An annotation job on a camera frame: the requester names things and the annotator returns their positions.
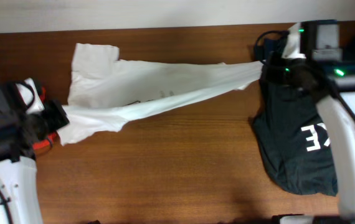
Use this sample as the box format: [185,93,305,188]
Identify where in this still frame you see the white printed t-shirt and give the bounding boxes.
[58,44,262,146]

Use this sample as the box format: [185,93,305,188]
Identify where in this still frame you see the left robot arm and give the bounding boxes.
[0,78,69,223]

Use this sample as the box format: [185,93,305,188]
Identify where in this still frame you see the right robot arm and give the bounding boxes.
[261,20,355,223]

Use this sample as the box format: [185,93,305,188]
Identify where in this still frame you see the folded red t-shirt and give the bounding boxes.
[32,87,58,150]

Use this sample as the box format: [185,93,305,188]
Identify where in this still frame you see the dark lettered t-shirt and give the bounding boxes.
[251,29,355,197]

